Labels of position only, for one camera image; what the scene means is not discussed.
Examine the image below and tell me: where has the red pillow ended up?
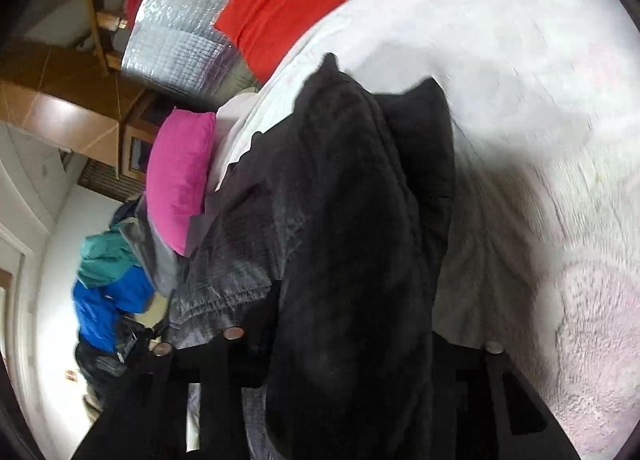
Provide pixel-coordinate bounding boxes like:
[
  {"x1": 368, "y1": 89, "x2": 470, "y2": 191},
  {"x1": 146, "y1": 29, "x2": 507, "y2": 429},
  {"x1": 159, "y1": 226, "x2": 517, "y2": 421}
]
[{"x1": 212, "y1": 0, "x2": 362, "y2": 86}]

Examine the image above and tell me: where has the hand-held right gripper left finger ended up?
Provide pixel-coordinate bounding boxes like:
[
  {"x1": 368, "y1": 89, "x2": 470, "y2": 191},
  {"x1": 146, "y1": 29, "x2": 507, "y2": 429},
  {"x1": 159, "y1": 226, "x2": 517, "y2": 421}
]
[{"x1": 75, "y1": 325, "x2": 281, "y2": 460}]

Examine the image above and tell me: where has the teal garment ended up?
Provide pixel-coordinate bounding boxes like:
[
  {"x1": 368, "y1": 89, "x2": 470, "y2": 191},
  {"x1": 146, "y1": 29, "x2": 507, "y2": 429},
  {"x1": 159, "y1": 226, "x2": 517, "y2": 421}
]
[{"x1": 77, "y1": 226, "x2": 146, "y2": 291}]

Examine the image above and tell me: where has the grey garment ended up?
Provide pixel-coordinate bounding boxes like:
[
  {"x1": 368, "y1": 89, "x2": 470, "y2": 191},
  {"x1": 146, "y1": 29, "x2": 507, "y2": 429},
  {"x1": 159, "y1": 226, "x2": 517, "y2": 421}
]
[{"x1": 120, "y1": 192, "x2": 183, "y2": 298}]

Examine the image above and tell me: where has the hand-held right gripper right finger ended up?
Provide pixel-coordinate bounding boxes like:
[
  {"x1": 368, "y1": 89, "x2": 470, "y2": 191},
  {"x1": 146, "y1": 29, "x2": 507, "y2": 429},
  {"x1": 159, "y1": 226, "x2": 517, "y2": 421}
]
[{"x1": 432, "y1": 335, "x2": 588, "y2": 460}]

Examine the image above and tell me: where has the pink pillow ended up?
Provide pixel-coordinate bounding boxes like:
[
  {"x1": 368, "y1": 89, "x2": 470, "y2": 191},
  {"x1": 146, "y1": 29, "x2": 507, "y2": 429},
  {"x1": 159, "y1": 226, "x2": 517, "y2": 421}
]
[{"x1": 146, "y1": 109, "x2": 218, "y2": 257}]

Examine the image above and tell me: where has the blue jacket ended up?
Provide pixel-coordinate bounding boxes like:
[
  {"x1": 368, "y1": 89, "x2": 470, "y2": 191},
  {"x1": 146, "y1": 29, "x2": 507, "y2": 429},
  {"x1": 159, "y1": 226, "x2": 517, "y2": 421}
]
[{"x1": 71, "y1": 265, "x2": 157, "y2": 355}]

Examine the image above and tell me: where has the black quilted jacket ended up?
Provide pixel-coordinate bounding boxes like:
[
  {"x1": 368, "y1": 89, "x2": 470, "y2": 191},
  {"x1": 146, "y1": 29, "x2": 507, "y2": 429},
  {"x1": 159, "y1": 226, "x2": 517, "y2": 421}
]
[{"x1": 167, "y1": 52, "x2": 457, "y2": 460}]

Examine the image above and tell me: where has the wooden ladder frame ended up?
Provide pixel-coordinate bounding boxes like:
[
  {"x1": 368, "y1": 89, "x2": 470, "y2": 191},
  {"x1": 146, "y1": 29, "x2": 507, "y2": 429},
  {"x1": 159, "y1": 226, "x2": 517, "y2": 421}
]
[{"x1": 82, "y1": 0, "x2": 132, "y2": 77}]

